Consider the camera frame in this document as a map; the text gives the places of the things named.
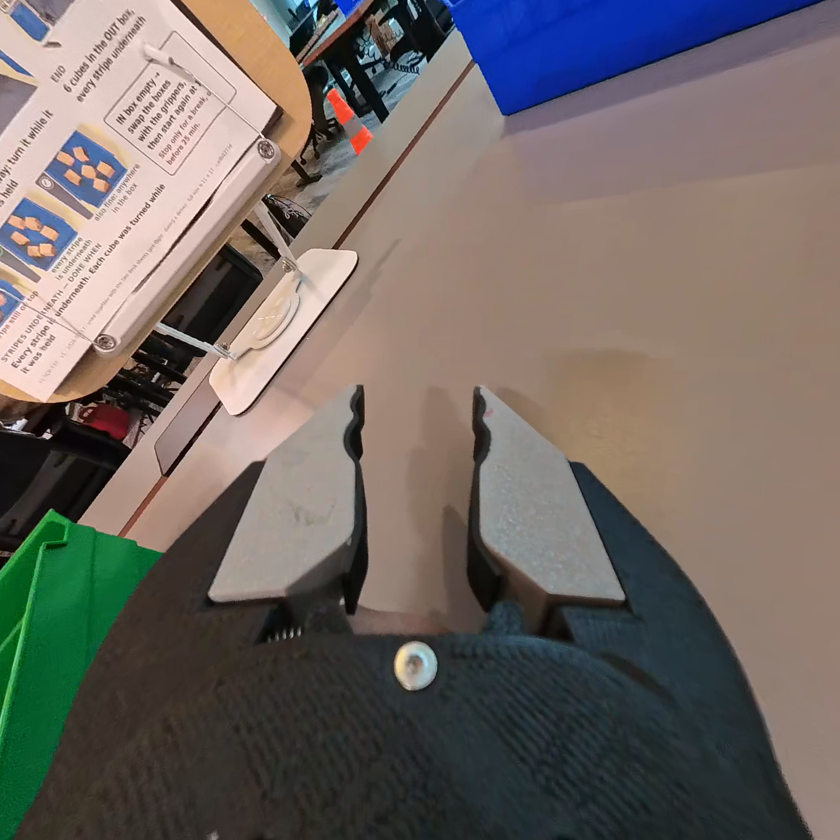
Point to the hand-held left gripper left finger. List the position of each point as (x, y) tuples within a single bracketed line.
[(295, 525)]

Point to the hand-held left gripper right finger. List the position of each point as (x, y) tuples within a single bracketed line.
[(544, 525)]

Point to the green plastic bin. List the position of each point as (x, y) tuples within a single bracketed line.
[(59, 623)]

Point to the blue plastic bin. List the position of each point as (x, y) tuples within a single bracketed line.
[(623, 52)]

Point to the printed instruction sheet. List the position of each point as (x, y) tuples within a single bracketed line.
[(118, 197)]

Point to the orange striped traffic cone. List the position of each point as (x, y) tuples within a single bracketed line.
[(351, 124)]

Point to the instruction sheet on stand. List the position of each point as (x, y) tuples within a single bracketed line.
[(289, 85)]

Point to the brown background desk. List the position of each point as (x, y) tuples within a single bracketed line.
[(341, 33)]

